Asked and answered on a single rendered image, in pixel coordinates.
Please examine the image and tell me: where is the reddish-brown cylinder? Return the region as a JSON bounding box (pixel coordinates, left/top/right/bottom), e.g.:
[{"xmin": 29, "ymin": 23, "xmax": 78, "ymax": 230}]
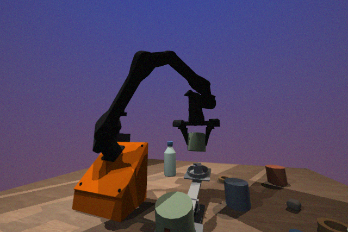
[{"xmin": 265, "ymin": 165, "xmax": 288, "ymax": 186}]

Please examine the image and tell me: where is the brown ring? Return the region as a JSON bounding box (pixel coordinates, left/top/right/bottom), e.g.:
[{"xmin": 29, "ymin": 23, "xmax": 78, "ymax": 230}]
[{"xmin": 219, "ymin": 176, "xmax": 231, "ymax": 183}]

